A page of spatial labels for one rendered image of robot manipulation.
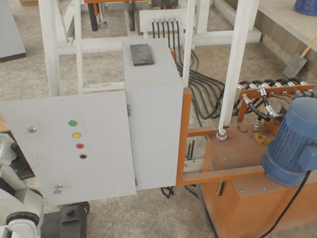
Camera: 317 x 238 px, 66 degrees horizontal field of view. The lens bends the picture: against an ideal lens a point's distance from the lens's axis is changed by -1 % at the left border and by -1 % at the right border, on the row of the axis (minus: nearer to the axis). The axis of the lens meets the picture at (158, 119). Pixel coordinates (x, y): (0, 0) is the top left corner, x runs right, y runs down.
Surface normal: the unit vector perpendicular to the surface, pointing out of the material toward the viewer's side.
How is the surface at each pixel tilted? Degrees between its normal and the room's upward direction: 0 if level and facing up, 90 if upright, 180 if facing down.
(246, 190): 0
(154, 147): 90
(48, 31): 87
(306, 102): 0
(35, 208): 66
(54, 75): 87
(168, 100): 90
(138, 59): 0
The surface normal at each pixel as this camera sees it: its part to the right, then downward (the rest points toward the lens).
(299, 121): -0.86, 0.33
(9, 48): 0.49, 0.58
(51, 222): 0.00, -0.75
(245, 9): 0.14, 0.61
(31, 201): 0.90, -0.42
